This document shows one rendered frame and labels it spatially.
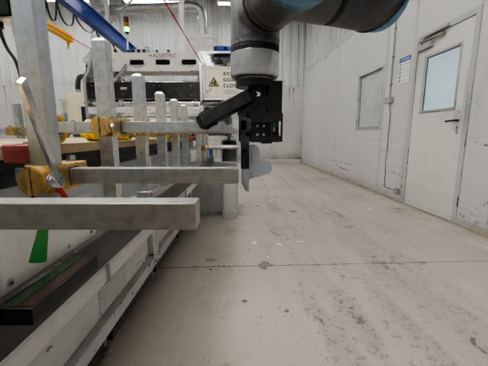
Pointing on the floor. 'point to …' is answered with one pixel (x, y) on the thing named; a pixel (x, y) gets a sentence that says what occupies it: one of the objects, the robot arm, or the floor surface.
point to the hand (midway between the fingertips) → (243, 184)
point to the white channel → (181, 25)
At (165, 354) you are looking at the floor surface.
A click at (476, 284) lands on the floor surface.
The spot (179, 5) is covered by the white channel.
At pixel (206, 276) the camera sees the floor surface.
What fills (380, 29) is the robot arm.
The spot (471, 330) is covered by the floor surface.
